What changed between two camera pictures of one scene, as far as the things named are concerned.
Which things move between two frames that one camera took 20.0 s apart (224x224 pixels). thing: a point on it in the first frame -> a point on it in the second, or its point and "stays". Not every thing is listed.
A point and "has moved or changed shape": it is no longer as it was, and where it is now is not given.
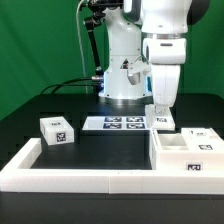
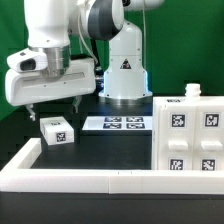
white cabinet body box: (170, 152) has moved or changed shape
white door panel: (202, 139) has moved or changed shape
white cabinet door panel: (158, 122) -> (176, 137)
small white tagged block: (56, 130) stays
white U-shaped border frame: (17, 176) stays
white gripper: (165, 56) -> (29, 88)
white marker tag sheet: (134, 123) stays
